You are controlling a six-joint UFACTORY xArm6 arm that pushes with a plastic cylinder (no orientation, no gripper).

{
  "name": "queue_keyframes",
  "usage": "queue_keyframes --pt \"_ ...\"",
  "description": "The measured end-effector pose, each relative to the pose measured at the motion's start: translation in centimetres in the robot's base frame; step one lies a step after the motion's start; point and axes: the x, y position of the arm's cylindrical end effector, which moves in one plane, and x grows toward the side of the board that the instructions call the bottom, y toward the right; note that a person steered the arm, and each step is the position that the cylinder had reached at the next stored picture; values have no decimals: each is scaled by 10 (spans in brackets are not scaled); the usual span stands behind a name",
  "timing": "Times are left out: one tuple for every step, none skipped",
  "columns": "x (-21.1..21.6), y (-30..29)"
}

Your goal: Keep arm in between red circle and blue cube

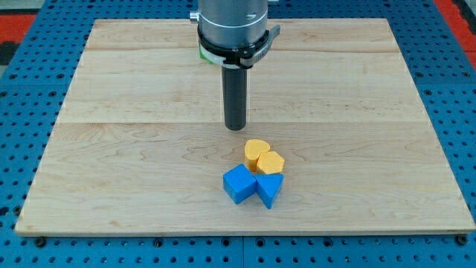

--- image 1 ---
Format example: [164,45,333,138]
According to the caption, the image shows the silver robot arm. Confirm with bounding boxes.
[189,0,268,48]

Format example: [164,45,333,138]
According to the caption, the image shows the blue cube block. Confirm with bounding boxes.
[222,164,257,205]

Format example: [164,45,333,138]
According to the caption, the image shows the yellow heart block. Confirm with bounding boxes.
[244,139,271,172]

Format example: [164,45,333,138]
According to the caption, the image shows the yellow hexagon block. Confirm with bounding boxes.
[257,151,285,174]

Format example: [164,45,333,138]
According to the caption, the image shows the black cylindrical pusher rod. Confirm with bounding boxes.
[222,67,248,131]

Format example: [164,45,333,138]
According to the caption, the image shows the blue triangle block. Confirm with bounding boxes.
[255,173,284,209]

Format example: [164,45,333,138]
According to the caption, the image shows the green block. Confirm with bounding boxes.
[199,45,213,64]

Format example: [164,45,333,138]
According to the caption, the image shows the wooden board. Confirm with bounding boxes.
[16,19,475,237]

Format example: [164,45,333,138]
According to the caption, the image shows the black clamp ring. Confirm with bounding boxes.
[196,24,281,70]

